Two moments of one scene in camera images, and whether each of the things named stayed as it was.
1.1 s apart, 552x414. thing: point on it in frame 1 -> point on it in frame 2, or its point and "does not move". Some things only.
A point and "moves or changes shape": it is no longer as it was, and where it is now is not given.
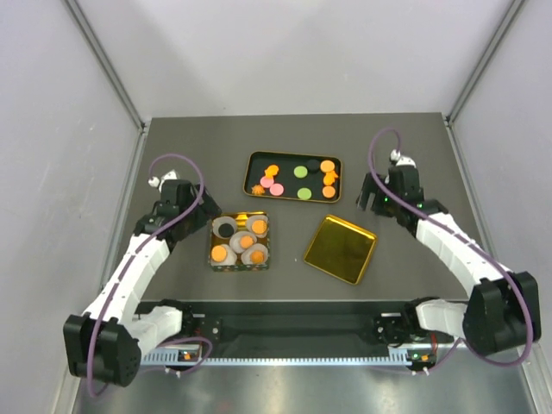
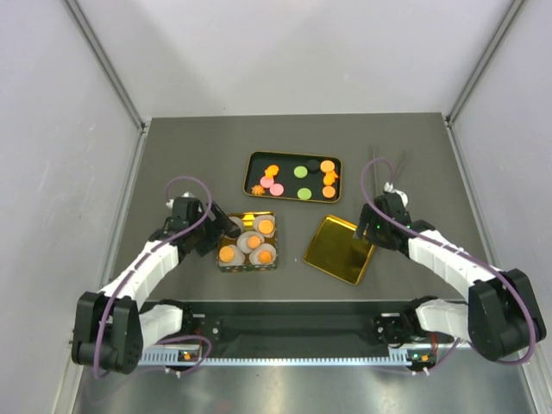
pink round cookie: [266, 182] does not move
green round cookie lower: [304, 193] does not move
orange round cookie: [329, 191] does not move
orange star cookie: [258, 190] does not move
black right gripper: [373, 185] -> [368, 216]
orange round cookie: [218, 253] moves or changes shape
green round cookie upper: [300, 172] does not move
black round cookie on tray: [313, 165] does not move
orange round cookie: [259, 226] moves or changes shape
